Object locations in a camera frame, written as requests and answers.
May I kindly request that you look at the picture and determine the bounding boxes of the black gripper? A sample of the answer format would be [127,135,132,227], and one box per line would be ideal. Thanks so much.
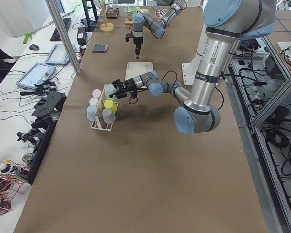
[125,31,143,59]
[110,78,137,99]

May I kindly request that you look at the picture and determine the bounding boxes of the green plastic cup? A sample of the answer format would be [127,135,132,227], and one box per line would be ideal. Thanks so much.
[105,84,117,100]

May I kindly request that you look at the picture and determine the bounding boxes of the cream rabbit print tray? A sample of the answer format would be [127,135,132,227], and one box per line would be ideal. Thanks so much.
[125,62,154,80]

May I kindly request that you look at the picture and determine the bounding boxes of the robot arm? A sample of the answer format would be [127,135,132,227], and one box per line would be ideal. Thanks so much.
[109,0,276,134]
[125,0,187,59]

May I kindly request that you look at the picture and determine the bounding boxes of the yellow plastic cup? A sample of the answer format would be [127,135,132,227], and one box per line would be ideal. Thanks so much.
[104,100,118,113]

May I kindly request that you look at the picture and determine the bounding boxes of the pink plastic cup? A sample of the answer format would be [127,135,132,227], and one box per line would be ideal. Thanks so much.
[92,89,102,99]

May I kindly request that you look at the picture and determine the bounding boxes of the cream white plastic cup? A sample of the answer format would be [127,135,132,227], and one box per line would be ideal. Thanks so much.
[89,97,99,106]

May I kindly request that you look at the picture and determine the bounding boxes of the grey plastic cup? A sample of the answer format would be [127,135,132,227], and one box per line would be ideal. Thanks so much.
[102,108,116,124]

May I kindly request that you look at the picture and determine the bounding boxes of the blue plastic cup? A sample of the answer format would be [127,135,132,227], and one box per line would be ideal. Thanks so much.
[87,105,97,122]

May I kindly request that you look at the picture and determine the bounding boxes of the black wine glass rack tray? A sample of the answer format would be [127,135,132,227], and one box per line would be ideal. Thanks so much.
[106,8,119,19]

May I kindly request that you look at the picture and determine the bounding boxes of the wooden cutting board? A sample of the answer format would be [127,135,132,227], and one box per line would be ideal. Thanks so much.
[124,9,149,25]

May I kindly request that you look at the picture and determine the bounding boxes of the green stacked bowls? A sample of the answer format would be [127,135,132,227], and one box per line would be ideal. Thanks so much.
[124,5,137,21]

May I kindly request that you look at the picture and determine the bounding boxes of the pink bowl with ice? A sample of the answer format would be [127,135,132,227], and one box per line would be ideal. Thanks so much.
[154,9,169,20]

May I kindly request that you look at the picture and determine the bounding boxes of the wooden mug tree stand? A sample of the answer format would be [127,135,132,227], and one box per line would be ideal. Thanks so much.
[99,0,114,32]

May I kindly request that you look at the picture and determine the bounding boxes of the folded grey cloth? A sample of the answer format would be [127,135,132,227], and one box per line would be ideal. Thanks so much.
[92,43,108,53]

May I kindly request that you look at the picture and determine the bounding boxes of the blue teach pendant tablet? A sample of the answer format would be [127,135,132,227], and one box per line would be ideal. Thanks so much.
[16,63,56,89]

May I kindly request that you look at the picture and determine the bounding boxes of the black keyboard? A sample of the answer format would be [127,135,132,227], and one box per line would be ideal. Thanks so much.
[50,17,72,42]

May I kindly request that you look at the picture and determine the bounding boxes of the black computer mouse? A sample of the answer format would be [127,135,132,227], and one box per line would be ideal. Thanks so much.
[29,44,40,51]

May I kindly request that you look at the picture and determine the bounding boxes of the white wire cup rack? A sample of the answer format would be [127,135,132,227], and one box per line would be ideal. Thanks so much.
[91,85,119,131]

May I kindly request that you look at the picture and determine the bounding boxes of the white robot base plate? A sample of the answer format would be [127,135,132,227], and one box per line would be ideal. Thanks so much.
[181,62,220,86]

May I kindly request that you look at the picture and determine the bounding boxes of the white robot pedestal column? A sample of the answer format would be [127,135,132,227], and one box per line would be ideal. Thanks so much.
[190,24,207,72]

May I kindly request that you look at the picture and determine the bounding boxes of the aluminium frame post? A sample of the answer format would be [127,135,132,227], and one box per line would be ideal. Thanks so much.
[45,0,81,74]

